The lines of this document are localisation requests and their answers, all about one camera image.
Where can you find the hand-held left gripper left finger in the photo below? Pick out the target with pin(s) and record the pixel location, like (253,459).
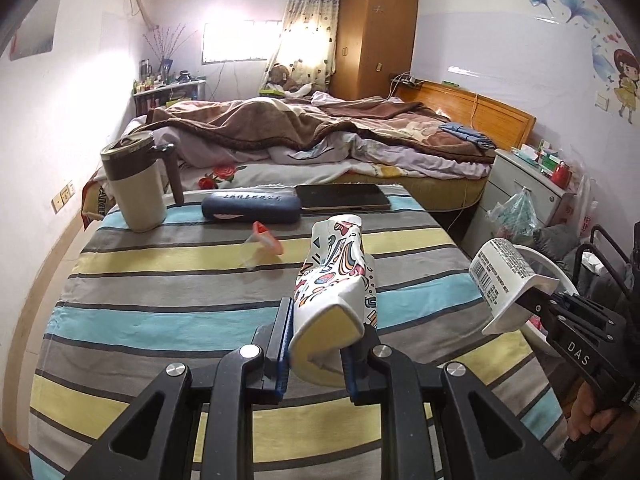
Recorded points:
(282,340)

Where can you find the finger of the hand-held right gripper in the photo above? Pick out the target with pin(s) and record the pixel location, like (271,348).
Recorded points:
(540,312)
(575,310)

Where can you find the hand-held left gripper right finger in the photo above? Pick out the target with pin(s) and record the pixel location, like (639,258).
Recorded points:
(352,380)

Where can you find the white cup with barcode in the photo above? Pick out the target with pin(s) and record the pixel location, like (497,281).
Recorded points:
(500,270)

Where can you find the colourful printed paper cup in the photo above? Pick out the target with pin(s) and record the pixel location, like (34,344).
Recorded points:
(335,280)

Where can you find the person's right hand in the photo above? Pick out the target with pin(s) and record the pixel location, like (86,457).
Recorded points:
(592,412)

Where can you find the dark grey bag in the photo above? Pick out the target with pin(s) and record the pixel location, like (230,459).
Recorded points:
(555,240)

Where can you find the black metal rack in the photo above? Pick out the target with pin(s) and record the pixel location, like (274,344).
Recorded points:
(600,232)

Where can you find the green tinted plastic bag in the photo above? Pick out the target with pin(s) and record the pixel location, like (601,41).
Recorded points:
(515,215)

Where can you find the white plastic bag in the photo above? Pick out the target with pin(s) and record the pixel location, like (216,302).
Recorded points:
(587,205)

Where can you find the clear plastic cup red lid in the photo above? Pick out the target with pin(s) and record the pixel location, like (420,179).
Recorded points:
(265,234)

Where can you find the red jar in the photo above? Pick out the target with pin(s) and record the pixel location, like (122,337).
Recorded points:
(562,175)

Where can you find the white nightstand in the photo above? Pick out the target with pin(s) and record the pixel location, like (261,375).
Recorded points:
(510,180)

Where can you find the dark blue glasses case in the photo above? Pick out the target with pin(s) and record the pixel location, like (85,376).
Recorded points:
(250,205)

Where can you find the green boxes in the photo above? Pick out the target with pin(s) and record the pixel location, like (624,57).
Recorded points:
(549,157)

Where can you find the teal tissue pack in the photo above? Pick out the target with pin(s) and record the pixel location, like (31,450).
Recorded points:
(527,154)

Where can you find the wooden bed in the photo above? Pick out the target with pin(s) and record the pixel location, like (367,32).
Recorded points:
(425,187)

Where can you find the blue folded cloth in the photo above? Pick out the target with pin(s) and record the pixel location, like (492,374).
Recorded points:
(465,135)

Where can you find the beige mug with brown lid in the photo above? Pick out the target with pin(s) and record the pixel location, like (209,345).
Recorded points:
(135,190)

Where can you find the brown blanket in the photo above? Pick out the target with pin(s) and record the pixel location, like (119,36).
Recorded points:
(240,125)

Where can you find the brown teddy bear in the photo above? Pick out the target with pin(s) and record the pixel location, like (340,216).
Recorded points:
(277,77)

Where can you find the power strip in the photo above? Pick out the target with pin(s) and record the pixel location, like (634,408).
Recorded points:
(404,80)

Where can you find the cluttered white shelf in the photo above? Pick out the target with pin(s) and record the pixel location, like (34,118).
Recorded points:
(170,92)

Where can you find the window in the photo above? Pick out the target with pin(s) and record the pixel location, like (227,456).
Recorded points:
(235,42)

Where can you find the patterned curtain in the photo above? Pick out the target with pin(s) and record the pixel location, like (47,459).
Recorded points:
(310,35)

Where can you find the decorative twigs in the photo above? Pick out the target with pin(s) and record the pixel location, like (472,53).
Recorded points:
(165,47)

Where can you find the wooden wardrobe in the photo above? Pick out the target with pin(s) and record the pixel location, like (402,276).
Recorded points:
(375,35)

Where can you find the white wall switch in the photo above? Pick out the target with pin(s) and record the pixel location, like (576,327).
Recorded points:
(602,102)

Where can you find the cartoon wall sticker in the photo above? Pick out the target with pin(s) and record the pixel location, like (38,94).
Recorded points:
(627,75)

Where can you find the wall socket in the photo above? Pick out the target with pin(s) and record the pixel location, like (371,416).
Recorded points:
(62,196)

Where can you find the wall poster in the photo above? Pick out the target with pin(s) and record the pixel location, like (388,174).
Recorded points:
(35,30)

